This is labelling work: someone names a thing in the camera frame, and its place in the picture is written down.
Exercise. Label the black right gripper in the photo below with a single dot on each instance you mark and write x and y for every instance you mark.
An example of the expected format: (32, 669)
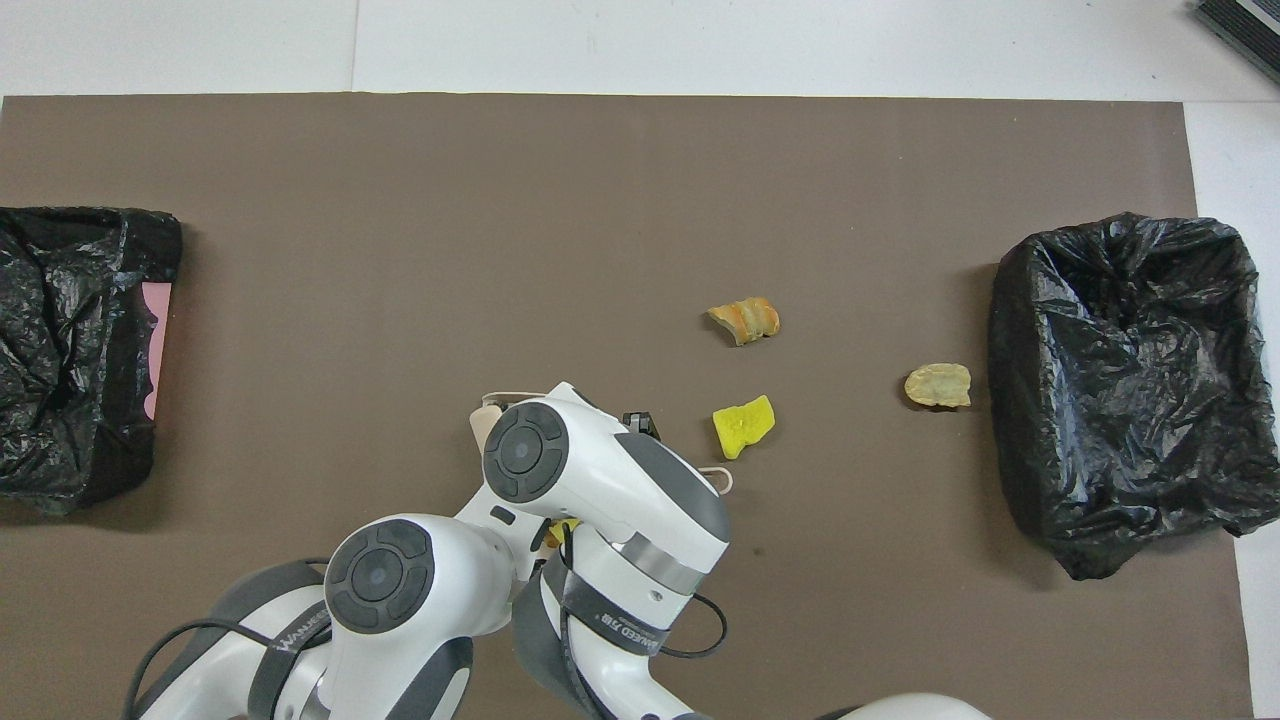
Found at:
(642, 424)

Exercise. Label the yellow wavy foam piece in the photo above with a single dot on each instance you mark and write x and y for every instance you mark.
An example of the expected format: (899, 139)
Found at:
(743, 427)

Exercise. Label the yellow curved foam piece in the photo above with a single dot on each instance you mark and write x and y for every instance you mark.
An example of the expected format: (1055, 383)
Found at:
(563, 530)

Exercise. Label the orange striped foam piece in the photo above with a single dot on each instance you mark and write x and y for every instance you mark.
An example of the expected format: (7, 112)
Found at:
(745, 320)

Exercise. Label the beige plastic dustpan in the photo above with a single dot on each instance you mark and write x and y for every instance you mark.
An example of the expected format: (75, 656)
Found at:
(487, 420)

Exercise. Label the pale beige foam piece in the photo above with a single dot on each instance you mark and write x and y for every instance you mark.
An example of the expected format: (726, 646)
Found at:
(938, 386)

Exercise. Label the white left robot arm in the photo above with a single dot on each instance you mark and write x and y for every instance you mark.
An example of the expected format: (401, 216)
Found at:
(400, 600)

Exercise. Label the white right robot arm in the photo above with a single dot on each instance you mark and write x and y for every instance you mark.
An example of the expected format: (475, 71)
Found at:
(620, 480)

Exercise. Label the bin lined with black bag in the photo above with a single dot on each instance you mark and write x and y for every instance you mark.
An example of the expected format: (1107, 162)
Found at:
(1120, 400)

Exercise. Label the pink bin with black bag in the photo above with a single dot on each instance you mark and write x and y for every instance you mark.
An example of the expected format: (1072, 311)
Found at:
(60, 450)

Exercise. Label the brown table mat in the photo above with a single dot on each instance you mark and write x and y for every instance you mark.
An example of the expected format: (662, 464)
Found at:
(640, 160)

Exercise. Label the dark ribbed panel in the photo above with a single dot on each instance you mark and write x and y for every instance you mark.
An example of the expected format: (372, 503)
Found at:
(1245, 30)

